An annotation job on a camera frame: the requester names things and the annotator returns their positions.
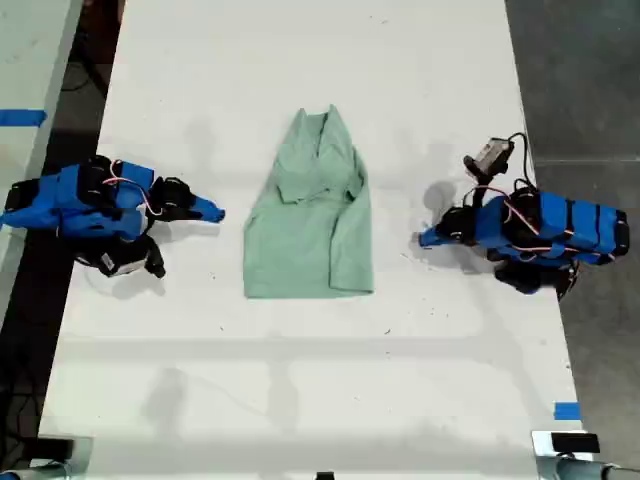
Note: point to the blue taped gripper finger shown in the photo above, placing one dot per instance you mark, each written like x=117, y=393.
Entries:
x=207, y=205
x=435, y=232
x=434, y=243
x=202, y=215

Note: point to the pale green T-shirt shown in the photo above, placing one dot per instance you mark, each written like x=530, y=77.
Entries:
x=305, y=240

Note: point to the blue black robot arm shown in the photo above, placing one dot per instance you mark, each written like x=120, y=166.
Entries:
x=575, y=225
x=70, y=195

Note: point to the long blue tape strip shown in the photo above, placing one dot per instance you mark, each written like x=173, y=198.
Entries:
x=20, y=117

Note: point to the pale side table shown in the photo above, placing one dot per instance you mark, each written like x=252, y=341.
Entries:
x=30, y=60

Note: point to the short blue tape strip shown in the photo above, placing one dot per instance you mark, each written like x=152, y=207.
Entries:
x=567, y=411

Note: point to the small black box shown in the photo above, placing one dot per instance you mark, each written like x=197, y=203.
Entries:
x=55, y=447
x=575, y=442

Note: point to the short black camera stalk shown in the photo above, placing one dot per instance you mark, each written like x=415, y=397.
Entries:
x=481, y=187
x=155, y=257

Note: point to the grey black camera box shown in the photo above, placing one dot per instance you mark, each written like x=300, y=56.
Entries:
x=492, y=152

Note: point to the black white camera box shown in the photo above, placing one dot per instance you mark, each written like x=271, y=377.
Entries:
x=120, y=261

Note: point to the metal table clamp bracket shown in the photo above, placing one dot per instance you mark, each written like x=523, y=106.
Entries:
x=542, y=460
x=82, y=460

